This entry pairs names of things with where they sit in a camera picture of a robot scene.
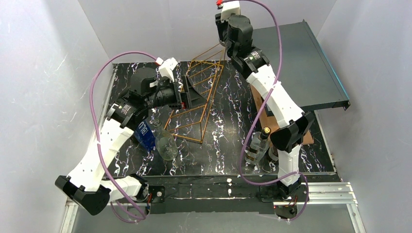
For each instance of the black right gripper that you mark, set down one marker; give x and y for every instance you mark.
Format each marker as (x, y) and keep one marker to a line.
(221, 37)

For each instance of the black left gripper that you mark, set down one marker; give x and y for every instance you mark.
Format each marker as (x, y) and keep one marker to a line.
(180, 95)

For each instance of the gold wire wine rack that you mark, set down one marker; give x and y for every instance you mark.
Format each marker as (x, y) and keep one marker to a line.
(200, 78)

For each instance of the clear pear-shaped glass bottle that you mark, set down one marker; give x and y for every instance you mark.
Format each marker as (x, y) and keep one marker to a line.
(164, 142)

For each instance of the clear square bottle black cap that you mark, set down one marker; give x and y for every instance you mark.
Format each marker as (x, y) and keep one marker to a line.
(258, 146)

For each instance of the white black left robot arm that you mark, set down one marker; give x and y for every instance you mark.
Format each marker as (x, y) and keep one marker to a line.
(148, 89)

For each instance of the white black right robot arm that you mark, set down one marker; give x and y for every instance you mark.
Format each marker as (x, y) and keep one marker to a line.
(235, 33)

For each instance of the blue glass bottle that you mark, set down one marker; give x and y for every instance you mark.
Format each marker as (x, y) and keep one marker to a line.
(144, 136)

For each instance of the dark green wine bottle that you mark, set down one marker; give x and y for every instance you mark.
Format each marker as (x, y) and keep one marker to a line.
(273, 153)

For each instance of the wooden board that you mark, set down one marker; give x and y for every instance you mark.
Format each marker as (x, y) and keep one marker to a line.
(270, 121)

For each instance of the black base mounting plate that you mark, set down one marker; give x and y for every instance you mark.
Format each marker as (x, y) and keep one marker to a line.
(207, 194)

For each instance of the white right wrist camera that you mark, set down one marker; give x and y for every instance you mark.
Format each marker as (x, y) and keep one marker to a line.
(228, 8)

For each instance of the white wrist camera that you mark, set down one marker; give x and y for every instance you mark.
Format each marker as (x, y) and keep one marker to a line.
(228, 8)
(166, 67)

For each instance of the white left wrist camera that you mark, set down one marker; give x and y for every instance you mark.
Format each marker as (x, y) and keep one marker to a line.
(166, 67)

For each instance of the dark teal network switch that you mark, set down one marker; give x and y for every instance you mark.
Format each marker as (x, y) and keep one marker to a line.
(306, 73)

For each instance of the aluminium frame rail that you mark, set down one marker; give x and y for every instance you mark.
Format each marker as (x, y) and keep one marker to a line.
(319, 193)

